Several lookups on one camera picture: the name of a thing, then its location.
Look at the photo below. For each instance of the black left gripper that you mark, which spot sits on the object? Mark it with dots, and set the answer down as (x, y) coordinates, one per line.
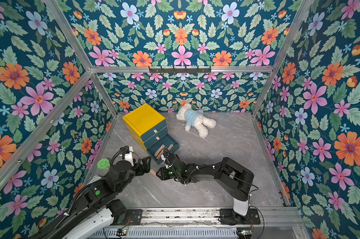
(146, 168)

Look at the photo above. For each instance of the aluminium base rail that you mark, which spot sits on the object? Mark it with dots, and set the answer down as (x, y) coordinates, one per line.
(202, 223)

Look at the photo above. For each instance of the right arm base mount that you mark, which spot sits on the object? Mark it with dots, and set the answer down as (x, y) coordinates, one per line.
(229, 217)

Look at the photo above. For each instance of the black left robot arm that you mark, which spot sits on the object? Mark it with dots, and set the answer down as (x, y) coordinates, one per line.
(95, 206)

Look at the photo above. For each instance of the white round timer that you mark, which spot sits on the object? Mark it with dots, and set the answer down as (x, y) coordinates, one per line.
(94, 179)

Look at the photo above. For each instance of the green lidded small jar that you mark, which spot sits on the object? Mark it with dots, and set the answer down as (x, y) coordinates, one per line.
(103, 164)

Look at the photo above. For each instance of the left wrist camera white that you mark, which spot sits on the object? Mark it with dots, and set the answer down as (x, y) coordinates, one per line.
(127, 155)

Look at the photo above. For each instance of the teal drawer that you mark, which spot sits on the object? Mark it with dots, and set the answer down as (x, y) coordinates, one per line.
(156, 137)
(159, 130)
(157, 149)

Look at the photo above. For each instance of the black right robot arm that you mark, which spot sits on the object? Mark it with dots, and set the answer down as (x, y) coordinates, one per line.
(234, 178)

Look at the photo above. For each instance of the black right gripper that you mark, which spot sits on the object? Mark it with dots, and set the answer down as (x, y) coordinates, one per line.
(166, 158)

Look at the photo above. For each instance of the black hook rail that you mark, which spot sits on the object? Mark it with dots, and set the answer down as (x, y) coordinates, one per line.
(175, 70)

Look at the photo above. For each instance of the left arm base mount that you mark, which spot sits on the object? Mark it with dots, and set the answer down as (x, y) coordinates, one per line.
(129, 215)

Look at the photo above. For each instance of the yellow drawer cabinet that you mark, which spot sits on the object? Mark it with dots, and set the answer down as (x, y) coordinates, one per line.
(141, 120)

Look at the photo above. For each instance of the white teddy bear blue shirt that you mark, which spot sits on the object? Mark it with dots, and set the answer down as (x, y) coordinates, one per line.
(196, 119)

